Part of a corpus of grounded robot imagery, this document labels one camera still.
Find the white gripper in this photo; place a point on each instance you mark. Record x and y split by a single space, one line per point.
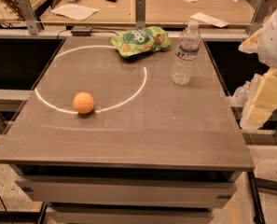
274 44

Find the orange fruit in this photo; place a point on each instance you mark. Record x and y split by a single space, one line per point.
83 103

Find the clear sanitizer bottle left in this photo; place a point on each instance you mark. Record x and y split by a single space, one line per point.
240 94

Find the clear plastic water bottle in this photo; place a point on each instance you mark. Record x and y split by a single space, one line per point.
186 53

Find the wooden back table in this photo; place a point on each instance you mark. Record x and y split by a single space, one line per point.
164 13

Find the white paper slip right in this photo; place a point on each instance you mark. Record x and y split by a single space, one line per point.
209 20

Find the green snack bag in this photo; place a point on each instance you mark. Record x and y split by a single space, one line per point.
150 39

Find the black power adapter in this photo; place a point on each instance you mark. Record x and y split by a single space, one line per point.
81 31

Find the white paper sheet left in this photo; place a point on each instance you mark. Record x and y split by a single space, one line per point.
74 12

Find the white cabinet drawer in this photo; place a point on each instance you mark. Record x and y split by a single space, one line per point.
129 192

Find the right metal bracket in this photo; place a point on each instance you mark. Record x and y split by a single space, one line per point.
261 12

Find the metal bracket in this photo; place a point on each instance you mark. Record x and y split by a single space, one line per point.
261 12
32 23
140 13

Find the middle metal bracket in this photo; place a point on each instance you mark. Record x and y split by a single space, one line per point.
140 13

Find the left metal bracket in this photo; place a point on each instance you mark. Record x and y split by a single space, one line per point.
32 23

